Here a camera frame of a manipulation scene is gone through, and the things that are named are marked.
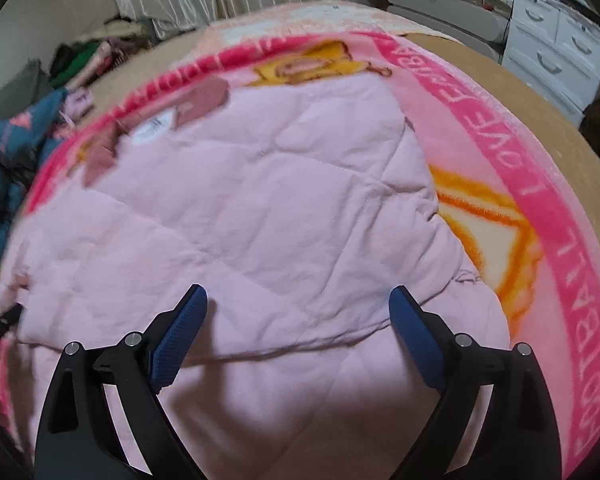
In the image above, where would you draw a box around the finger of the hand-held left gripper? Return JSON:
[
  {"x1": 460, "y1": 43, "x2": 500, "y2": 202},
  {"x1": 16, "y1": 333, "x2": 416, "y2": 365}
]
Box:
[{"x1": 0, "y1": 304, "x2": 23, "y2": 342}]

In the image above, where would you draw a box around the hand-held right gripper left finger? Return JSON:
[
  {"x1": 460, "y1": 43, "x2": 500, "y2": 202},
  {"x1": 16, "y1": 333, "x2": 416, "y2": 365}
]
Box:
[{"x1": 34, "y1": 284, "x2": 209, "y2": 480}]

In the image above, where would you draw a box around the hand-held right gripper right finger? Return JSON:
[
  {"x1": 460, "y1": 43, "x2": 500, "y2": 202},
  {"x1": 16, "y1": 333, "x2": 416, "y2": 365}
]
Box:
[{"x1": 389, "y1": 285, "x2": 563, "y2": 480}]

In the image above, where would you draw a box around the pink quilted jacket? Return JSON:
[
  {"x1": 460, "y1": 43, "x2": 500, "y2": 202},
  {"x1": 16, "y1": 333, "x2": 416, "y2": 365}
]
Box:
[{"x1": 0, "y1": 80, "x2": 512, "y2": 480}]

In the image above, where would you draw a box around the pile of clothes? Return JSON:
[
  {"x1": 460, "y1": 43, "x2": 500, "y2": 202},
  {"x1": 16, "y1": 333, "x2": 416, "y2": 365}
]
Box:
[{"x1": 47, "y1": 15, "x2": 153, "y2": 88}]

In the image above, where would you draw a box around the blue patterned jacket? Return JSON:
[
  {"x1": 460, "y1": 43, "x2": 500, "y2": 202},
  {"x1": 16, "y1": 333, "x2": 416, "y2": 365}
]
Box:
[{"x1": 0, "y1": 87, "x2": 81, "y2": 261}]

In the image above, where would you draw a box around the pink printed blanket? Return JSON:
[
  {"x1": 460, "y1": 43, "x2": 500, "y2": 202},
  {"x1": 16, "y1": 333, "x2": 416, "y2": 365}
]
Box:
[{"x1": 0, "y1": 30, "x2": 600, "y2": 480}]

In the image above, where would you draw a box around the grey cushion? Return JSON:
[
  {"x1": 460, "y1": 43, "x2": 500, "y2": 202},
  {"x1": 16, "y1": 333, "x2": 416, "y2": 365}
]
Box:
[{"x1": 0, "y1": 57, "x2": 56, "y2": 116}]

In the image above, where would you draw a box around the tan bed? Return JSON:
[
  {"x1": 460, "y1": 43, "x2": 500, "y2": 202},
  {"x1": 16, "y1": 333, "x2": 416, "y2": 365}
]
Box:
[{"x1": 90, "y1": 30, "x2": 600, "y2": 271}]

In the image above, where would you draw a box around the white chest of drawers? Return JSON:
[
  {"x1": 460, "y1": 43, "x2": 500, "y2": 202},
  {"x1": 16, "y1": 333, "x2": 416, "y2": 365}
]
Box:
[{"x1": 500, "y1": 0, "x2": 600, "y2": 126}]

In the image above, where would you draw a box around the grey dresser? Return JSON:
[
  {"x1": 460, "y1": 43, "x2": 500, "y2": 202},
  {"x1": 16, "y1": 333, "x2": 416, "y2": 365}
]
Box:
[{"x1": 352, "y1": 0, "x2": 513, "y2": 63}]

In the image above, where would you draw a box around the peach and white checked blanket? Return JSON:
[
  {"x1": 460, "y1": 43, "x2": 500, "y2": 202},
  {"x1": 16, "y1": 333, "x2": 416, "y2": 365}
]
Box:
[{"x1": 200, "y1": 0, "x2": 461, "y2": 46}]

